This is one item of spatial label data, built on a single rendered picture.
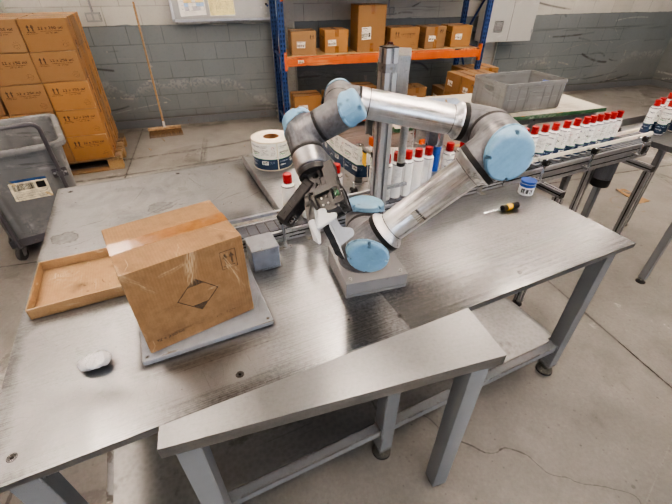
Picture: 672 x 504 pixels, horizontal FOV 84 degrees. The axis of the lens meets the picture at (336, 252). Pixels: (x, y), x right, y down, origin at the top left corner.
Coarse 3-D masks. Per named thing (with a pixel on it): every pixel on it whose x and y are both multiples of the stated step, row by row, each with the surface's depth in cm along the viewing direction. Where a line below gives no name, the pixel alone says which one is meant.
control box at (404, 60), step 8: (400, 48) 126; (408, 48) 126; (400, 56) 115; (408, 56) 115; (400, 64) 117; (408, 64) 116; (400, 72) 118; (408, 72) 118; (400, 80) 119; (408, 80) 119; (400, 88) 121
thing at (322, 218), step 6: (318, 210) 78; (324, 210) 77; (318, 216) 76; (324, 216) 75; (330, 216) 74; (336, 216) 74; (312, 222) 74; (318, 222) 75; (324, 222) 74; (330, 222) 74; (312, 228) 74; (318, 228) 74; (312, 234) 74; (318, 234) 73; (318, 240) 72
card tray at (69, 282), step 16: (64, 256) 133; (80, 256) 135; (96, 256) 138; (48, 272) 132; (64, 272) 132; (80, 272) 132; (96, 272) 132; (112, 272) 132; (32, 288) 119; (48, 288) 125; (64, 288) 125; (80, 288) 125; (96, 288) 125; (112, 288) 119; (32, 304) 116; (48, 304) 113; (64, 304) 116; (80, 304) 118
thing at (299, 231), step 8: (496, 184) 185; (472, 192) 180; (344, 216) 154; (248, 224) 149; (304, 224) 149; (344, 224) 156; (272, 232) 144; (280, 232) 145; (288, 232) 146; (296, 232) 148; (304, 232) 150; (280, 240) 147
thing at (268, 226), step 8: (392, 200) 164; (400, 200) 164; (256, 224) 148; (264, 224) 148; (272, 224) 148; (296, 224) 148; (240, 232) 144; (248, 232) 144; (256, 232) 144; (264, 232) 144
